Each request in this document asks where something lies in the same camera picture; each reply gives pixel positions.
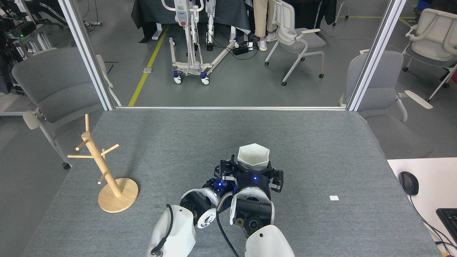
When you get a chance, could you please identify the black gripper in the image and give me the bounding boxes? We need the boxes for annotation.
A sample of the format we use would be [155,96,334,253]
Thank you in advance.
[235,167,285,195]
[202,159,247,199]

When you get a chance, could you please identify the white faceted cup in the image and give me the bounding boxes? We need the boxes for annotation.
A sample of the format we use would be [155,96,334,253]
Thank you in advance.
[237,143,270,171]

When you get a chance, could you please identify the wooden cup storage rack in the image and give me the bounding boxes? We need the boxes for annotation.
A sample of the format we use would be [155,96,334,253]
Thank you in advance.
[67,114,139,213]

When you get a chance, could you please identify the black equipment rack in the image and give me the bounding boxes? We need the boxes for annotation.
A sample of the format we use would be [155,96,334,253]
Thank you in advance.
[0,0,68,95]

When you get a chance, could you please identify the black computer mouse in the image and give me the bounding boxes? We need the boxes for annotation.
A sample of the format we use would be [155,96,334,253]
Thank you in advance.
[398,171,419,196]

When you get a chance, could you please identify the grey fabric office chair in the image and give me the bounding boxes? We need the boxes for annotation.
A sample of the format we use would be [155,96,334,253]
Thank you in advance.
[339,50,434,159]
[11,47,122,170]

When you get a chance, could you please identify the white chair with grey seat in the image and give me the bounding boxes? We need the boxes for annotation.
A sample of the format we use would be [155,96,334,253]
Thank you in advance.
[264,0,327,87]

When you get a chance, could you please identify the person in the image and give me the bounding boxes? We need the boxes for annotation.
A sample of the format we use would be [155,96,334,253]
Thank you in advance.
[253,0,279,52]

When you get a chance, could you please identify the white side desk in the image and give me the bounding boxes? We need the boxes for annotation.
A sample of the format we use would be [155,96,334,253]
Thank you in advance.
[387,157,457,257]

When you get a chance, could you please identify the white stand on wheels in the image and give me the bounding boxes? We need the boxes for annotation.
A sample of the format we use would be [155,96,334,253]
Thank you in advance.
[161,0,240,85]

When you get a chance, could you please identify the dark cloth covered table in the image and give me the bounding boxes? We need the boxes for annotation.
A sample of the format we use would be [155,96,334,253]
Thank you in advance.
[131,0,252,43]

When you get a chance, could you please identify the black keyboard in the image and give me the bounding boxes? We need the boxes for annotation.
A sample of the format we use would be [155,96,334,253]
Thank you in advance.
[436,208,457,244]

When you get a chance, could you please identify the white mesh office chair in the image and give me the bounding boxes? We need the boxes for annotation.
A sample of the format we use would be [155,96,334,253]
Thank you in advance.
[403,8,457,103]

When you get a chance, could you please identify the silver table edge rail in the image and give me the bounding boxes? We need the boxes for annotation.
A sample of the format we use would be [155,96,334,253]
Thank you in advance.
[114,106,347,111]

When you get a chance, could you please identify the black mouse cable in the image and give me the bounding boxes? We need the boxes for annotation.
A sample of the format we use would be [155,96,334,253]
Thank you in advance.
[409,195,457,250]

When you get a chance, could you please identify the silver frame post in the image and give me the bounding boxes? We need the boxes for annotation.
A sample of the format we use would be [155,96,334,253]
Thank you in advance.
[57,0,115,111]
[347,0,407,112]

